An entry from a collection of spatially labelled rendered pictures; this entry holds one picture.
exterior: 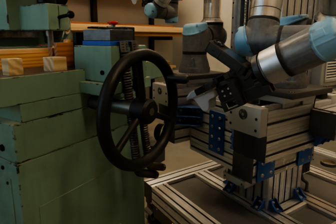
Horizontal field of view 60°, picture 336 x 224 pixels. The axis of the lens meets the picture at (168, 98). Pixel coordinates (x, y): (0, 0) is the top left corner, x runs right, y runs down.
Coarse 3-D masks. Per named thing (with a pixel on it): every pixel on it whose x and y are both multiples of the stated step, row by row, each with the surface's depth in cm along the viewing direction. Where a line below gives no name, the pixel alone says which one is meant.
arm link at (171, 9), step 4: (168, 4) 158; (172, 4) 158; (176, 4) 159; (168, 8) 155; (172, 8) 158; (176, 8) 159; (168, 12) 155; (172, 12) 157; (176, 12) 160; (168, 16) 157; (172, 16) 159; (176, 16) 160; (168, 20) 160; (172, 20) 159; (176, 20) 161
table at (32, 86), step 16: (0, 80) 58; (16, 80) 61; (32, 80) 64; (48, 80) 67; (64, 80) 70; (80, 80) 75; (144, 80) 81; (0, 96) 58; (16, 96) 61; (32, 96) 64; (48, 96) 67
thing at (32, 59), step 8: (0, 56) 72; (8, 56) 74; (16, 56) 76; (24, 56) 78; (32, 56) 79; (40, 56) 81; (48, 56) 83; (0, 64) 73; (24, 64) 78; (32, 64) 80; (40, 64) 82
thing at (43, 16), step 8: (24, 8) 82; (32, 8) 80; (40, 8) 79; (48, 8) 77; (56, 8) 79; (64, 8) 82; (24, 16) 83; (32, 16) 81; (40, 16) 79; (48, 16) 78; (56, 16) 80; (24, 24) 84; (32, 24) 82; (40, 24) 80; (48, 24) 78; (56, 24) 80; (64, 24) 82; (48, 32) 83
